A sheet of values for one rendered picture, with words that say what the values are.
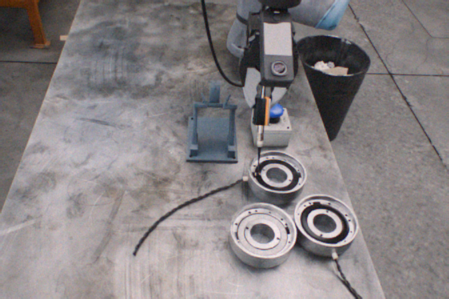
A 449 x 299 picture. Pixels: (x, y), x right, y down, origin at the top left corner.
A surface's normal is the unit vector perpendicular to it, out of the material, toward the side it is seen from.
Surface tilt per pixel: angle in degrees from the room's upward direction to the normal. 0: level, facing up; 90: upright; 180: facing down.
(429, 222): 0
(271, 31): 32
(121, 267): 0
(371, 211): 0
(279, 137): 90
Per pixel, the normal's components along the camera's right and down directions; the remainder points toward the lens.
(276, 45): 0.14, -0.24
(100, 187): 0.09, -0.72
